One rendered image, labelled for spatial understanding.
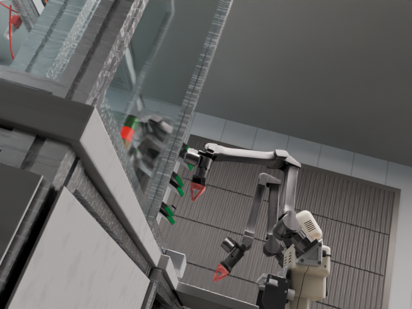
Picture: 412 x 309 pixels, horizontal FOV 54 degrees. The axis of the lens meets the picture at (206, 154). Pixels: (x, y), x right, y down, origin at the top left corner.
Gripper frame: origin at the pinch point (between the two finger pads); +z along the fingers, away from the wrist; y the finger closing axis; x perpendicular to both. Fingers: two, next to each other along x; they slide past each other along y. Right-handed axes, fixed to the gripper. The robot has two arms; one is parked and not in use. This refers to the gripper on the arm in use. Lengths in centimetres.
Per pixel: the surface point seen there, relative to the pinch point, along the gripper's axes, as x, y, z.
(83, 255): 6, 132, 46
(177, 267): 5.1, 24.5, 32.0
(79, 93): 3, 140, 34
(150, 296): 7, 80, 45
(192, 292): 13, 33, 39
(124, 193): 6, 127, 38
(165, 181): 3, 90, 24
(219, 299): 22, 33, 38
